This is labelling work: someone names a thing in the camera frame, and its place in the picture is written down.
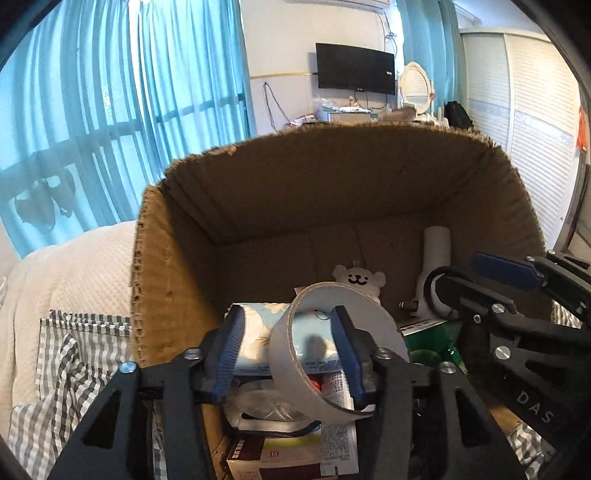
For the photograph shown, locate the silver mini fridge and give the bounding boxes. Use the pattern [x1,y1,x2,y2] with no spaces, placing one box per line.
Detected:
[325,111,377,124]

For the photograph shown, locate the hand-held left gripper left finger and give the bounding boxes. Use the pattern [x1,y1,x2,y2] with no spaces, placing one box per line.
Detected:
[46,305,245,480]

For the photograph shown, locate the white tape roll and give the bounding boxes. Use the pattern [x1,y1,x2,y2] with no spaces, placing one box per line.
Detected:
[269,282,409,423]

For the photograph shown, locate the red and white packets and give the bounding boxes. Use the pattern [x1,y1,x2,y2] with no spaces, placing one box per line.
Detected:
[284,113,319,130]

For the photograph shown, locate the white bear plush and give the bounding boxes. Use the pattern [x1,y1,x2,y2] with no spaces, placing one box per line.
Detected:
[331,264,387,305]

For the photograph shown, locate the white toothpaste tube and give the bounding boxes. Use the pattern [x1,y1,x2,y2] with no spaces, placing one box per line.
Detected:
[307,371,360,477]

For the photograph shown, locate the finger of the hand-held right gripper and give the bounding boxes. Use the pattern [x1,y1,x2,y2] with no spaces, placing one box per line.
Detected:
[468,249,591,324]
[441,274,518,333]

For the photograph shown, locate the red and white box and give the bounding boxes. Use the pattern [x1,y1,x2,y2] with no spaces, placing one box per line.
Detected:
[226,434,324,480]

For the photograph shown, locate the white cylindrical bottle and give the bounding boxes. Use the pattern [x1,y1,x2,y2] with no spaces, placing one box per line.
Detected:
[399,225,452,321]

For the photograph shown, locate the grey checkered cloth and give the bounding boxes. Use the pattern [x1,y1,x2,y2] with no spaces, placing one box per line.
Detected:
[7,302,591,480]

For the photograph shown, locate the light blue floral packet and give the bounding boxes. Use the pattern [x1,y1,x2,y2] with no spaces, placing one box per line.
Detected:
[226,301,345,376]

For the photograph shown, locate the clear plastic lid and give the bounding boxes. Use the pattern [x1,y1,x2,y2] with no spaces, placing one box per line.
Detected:
[231,376,324,435]

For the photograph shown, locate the black ring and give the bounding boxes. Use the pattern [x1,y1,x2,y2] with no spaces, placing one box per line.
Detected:
[424,265,467,320]

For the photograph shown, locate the cardboard box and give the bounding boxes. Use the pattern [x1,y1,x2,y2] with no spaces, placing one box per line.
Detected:
[129,124,548,480]

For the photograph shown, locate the white blanket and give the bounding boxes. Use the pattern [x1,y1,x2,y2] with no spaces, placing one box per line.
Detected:
[0,222,139,407]

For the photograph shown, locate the narrow blue curtain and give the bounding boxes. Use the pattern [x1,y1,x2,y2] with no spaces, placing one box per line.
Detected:
[396,0,462,116]

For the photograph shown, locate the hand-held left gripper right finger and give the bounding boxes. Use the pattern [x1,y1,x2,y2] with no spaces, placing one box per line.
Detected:
[330,305,527,480]

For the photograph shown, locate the black backpack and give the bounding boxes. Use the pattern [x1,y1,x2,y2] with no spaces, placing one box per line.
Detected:
[443,100,474,130]

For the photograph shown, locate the black television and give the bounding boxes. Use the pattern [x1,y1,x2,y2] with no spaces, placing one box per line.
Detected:
[316,42,397,95]

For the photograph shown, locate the orange hanging cloth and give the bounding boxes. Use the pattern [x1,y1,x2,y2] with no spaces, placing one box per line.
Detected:
[576,106,589,153]

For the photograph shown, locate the white air conditioner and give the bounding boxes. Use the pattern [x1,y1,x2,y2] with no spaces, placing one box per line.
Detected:
[342,0,391,12]

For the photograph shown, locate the wide blue curtain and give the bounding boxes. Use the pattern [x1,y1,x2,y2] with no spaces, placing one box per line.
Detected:
[0,0,160,259]

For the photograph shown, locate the oval vanity mirror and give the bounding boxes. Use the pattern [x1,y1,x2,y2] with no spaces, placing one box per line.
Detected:
[398,62,435,118]

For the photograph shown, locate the white sliding wardrobe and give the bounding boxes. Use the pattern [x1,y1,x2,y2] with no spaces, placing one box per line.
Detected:
[459,27,585,252]

